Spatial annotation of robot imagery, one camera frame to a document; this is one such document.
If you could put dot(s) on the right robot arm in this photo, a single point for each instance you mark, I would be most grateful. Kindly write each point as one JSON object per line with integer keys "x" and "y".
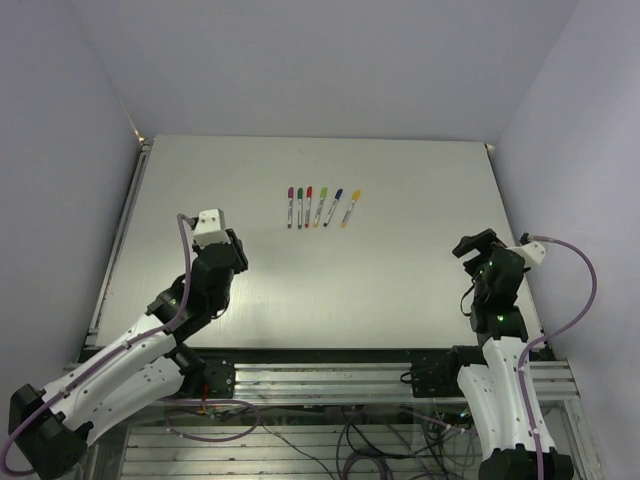
{"x": 496, "y": 381}

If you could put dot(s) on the yellow pen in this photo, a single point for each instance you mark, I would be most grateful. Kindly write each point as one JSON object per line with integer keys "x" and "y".
{"x": 320, "y": 205}

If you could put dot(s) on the red pen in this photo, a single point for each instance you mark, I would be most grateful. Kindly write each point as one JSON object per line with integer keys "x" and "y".
{"x": 308, "y": 205}

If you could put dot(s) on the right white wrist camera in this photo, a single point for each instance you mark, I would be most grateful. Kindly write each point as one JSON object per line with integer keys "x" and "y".
{"x": 532, "y": 251}

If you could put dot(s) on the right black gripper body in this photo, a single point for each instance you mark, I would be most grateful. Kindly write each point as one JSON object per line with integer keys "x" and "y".
{"x": 485, "y": 244}

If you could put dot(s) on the orange pen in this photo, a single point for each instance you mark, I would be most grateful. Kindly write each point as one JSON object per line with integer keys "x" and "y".
{"x": 355, "y": 197}

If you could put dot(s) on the purple pen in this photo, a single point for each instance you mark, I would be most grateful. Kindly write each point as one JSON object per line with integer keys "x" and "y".
{"x": 290, "y": 206}

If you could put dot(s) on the dark blue pen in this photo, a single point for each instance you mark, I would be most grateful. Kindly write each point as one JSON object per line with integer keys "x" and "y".
{"x": 333, "y": 207}

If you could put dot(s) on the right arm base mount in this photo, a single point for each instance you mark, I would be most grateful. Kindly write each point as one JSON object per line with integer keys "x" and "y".
{"x": 433, "y": 373}

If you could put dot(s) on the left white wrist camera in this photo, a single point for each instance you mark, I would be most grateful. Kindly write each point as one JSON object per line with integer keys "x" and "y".
{"x": 210, "y": 228}

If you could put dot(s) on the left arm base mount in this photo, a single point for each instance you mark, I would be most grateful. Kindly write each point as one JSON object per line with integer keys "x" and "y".
{"x": 203, "y": 377}

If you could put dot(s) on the aluminium frame rail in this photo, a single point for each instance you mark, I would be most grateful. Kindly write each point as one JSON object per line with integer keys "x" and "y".
{"x": 259, "y": 384}

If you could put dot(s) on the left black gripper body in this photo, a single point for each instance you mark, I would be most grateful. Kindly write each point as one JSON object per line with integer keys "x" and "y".
{"x": 240, "y": 261}

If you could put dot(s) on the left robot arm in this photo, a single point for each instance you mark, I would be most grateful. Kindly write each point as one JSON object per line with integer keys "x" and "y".
{"x": 54, "y": 426}

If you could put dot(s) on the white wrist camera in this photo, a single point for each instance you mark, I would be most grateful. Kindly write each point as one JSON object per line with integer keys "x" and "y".
{"x": 210, "y": 228}
{"x": 532, "y": 251}

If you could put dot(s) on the green capped pen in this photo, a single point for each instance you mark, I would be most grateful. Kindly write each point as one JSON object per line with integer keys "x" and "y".
{"x": 300, "y": 208}

